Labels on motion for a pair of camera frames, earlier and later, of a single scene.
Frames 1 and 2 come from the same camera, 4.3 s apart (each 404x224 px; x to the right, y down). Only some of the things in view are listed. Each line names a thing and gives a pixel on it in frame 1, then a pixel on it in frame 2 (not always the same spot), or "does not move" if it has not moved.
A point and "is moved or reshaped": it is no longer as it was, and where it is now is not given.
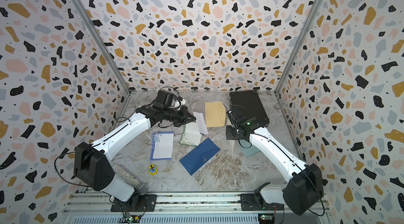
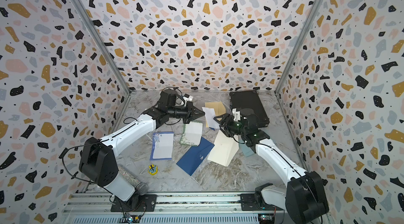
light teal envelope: x=248 y=148 does not move
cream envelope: x=230 y=146 is moved or reshaped
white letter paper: x=201 y=122 to x=210 y=114
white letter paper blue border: x=162 y=145 does not move
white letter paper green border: x=190 y=135 does not move
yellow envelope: x=215 y=114 does not move
